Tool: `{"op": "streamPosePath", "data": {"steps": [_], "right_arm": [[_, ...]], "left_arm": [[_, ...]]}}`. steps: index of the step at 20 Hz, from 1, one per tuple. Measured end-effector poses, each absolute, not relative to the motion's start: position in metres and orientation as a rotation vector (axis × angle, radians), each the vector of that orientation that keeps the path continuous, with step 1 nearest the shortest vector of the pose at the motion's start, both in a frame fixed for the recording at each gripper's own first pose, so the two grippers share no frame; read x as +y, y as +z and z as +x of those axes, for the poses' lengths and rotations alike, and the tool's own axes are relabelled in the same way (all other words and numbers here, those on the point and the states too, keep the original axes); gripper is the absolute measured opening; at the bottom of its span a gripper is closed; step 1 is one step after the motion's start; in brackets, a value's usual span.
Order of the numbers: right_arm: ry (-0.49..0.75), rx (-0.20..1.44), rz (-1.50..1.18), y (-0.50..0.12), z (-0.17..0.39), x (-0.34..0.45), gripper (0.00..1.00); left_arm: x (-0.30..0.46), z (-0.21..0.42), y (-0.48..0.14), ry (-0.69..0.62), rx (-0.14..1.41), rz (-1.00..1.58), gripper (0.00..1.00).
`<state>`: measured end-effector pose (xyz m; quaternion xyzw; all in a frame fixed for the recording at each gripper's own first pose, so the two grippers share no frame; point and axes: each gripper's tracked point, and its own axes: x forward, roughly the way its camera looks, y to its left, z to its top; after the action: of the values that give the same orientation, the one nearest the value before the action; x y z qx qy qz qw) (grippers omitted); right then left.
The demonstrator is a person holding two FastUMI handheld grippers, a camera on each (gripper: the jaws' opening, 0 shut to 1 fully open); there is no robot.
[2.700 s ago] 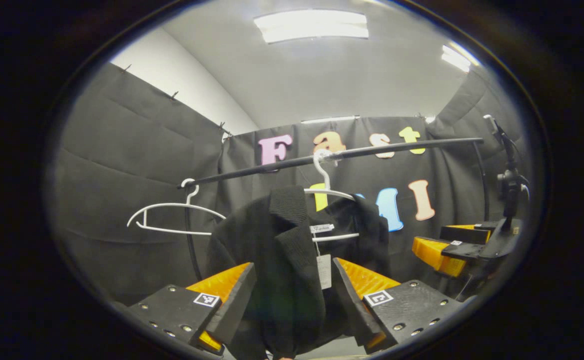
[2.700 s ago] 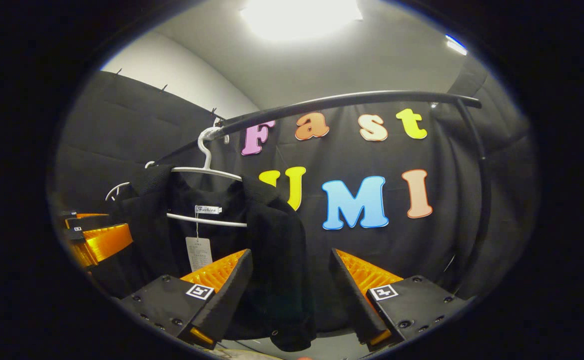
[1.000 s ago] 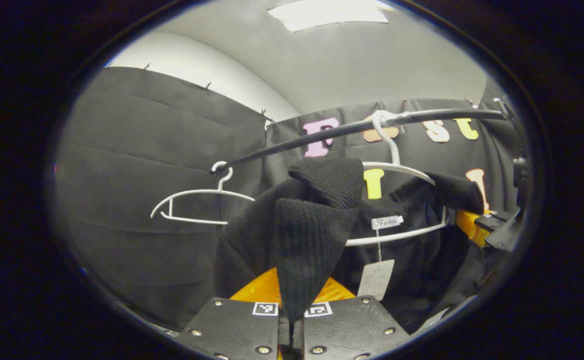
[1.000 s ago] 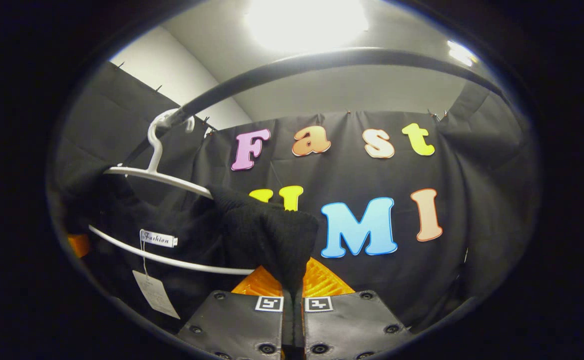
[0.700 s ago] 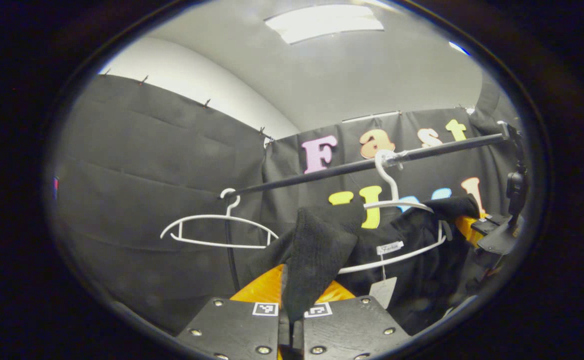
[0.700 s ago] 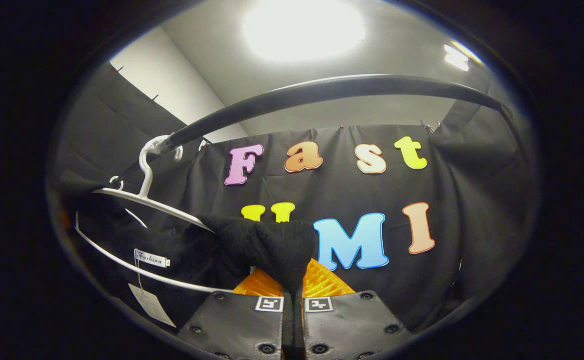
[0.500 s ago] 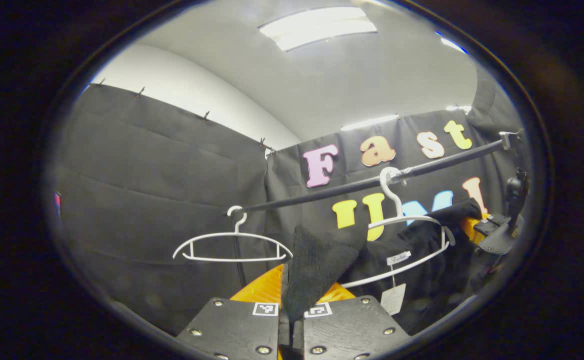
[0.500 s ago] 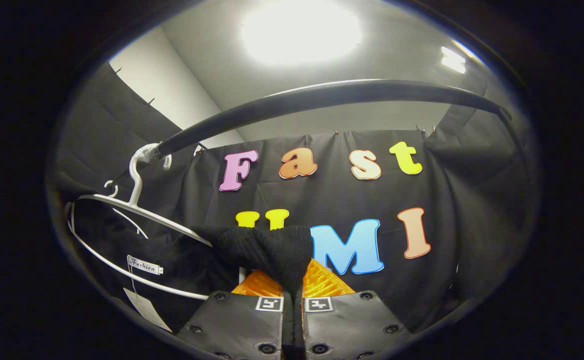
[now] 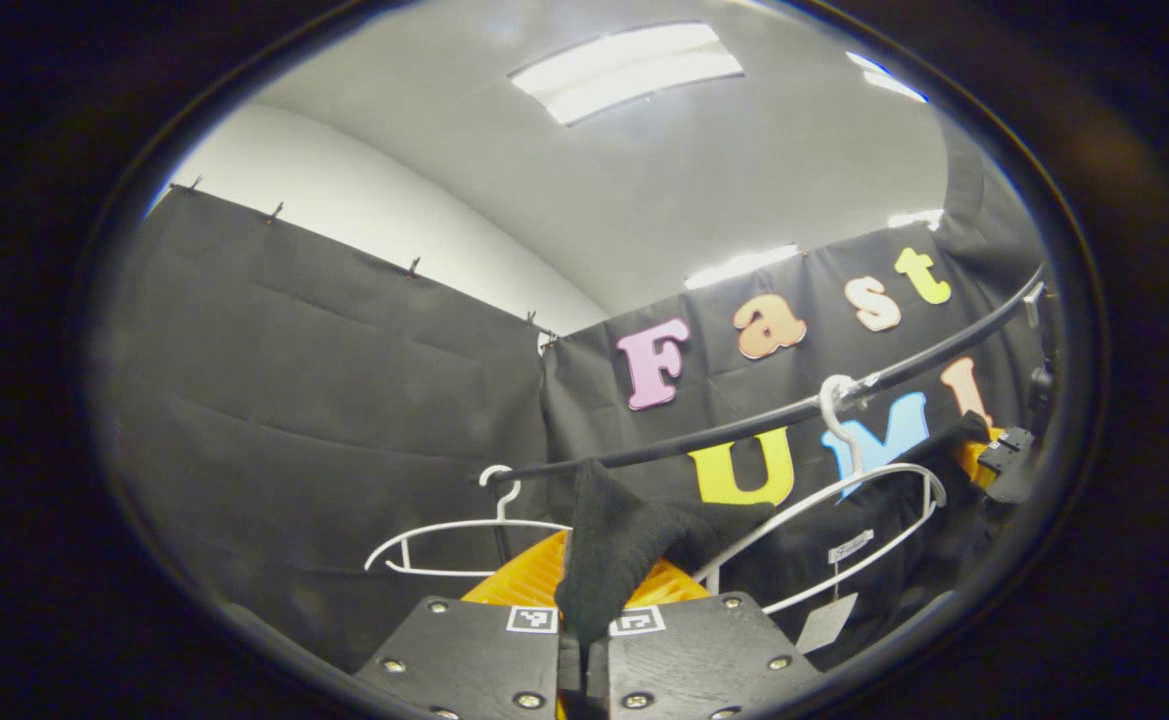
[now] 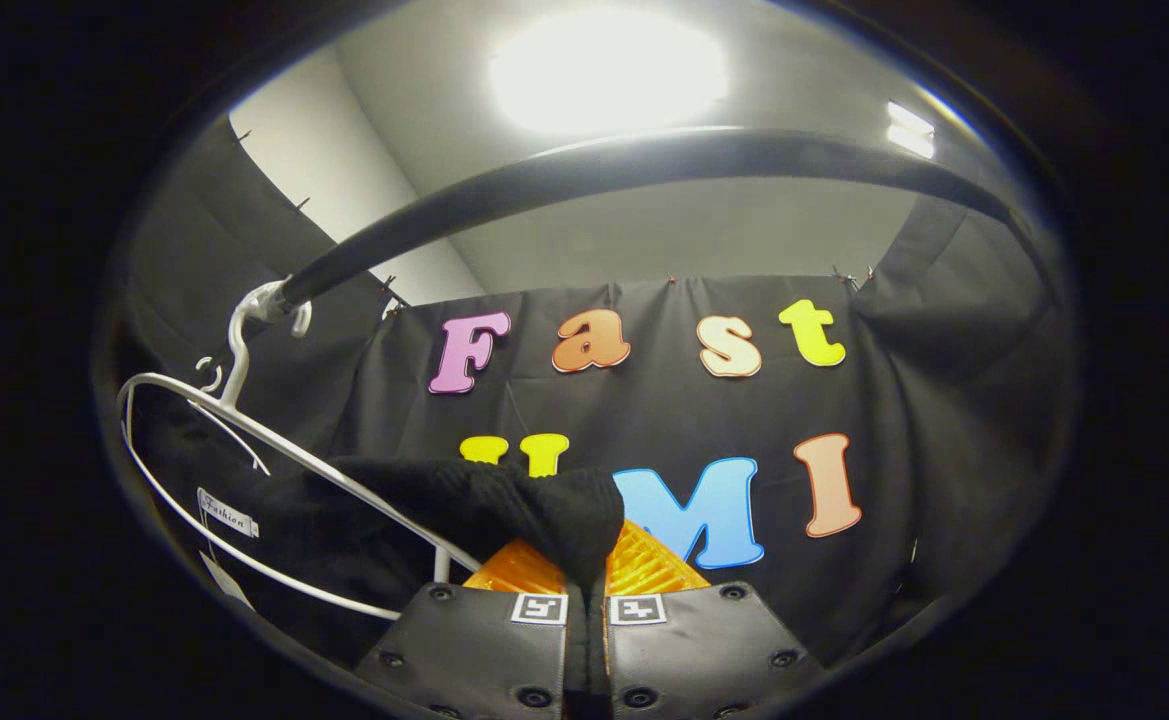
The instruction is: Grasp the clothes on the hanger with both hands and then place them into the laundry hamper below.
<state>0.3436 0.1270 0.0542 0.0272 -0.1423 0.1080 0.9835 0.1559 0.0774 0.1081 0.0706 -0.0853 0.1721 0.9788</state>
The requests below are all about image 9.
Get white plastic hanger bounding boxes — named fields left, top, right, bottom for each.
left=364, top=464, right=575, bottom=579
left=694, top=375, right=949, bottom=616

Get black metal clothes rack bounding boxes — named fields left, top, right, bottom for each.
left=474, top=262, right=1063, bottom=486

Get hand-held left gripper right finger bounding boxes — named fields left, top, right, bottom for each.
left=587, top=475, right=827, bottom=720

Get black backdrop cloth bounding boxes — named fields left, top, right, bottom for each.
left=109, top=110, right=1055, bottom=676

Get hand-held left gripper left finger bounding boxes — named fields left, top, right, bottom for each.
left=352, top=458, right=607, bottom=720

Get large ceiling light panel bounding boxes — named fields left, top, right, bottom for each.
left=509, top=22, right=745, bottom=127

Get small ceiling light panel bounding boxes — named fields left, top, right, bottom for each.
left=844, top=50, right=931, bottom=104

